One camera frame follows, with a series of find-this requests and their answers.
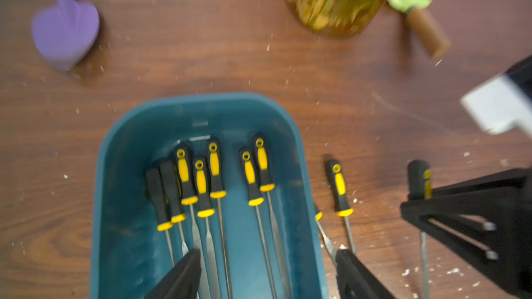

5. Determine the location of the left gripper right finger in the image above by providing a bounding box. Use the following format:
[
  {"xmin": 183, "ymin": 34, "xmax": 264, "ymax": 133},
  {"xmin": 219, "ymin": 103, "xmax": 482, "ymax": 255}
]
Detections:
[{"xmin": 335, "ymin": 249, "xmax": 395, "ymax": 299}]

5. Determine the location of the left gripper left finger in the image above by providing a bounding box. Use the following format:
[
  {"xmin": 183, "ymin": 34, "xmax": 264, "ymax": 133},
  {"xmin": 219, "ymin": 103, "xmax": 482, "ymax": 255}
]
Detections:
[{"xmin": 145, "ymin": 249, "xmax": 202, "ymax": 299}]

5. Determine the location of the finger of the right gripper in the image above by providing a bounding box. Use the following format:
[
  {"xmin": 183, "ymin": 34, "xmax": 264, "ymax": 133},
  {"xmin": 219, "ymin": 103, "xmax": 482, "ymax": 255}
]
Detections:
[{"xmin": 400, "ymin": 168, "xmax": 531, "ymax": 298}]

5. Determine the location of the teal plastic storage box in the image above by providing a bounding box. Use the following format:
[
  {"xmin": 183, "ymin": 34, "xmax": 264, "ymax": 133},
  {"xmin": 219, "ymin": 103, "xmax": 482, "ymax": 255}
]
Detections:
[{"xmin": 90, "ymin": 93, "xmax": 328, "ymax": 298}]

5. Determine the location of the file tool in box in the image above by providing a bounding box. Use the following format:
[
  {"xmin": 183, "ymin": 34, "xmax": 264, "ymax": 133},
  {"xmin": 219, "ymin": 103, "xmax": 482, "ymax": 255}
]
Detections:
[
  {"xmin": 176, "ymin": 143, "xmax": 211, "ymax": 299},
  {"xmin": 159, "ymin": 160, "xmax": 188, "ymax": 257},
  {"xmin": 207, "ymin": 137, "xmax": 233, "ymax": 299},
  {"xmin": 145, "ymin": 167, "xmax": 175, "ymax": 266},
  {"xmin": 193, "ymin": 156, "xmax": 221, "ymax": 298}
]

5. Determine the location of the purple heart-shaped spatula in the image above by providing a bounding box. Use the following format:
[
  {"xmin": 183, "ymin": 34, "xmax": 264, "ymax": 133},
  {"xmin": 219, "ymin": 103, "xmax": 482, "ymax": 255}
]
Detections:
[{"xmin": 31, "ymin": 0, "xmax": 100, "ymax": 71}]

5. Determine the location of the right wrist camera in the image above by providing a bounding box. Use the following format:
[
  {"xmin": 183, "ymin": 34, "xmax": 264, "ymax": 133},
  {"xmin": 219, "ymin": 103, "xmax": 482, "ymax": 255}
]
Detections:
[{"xmin": 460, "ymin": 56, "xmax": 531, "ymax": 136}]

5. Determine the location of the green spatula wooden handle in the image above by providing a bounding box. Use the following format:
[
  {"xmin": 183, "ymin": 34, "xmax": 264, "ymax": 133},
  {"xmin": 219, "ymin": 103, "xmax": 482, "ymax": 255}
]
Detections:
[{"xmin": 388, "ymin": 0, "xmax": 451, "ymax": 60}]

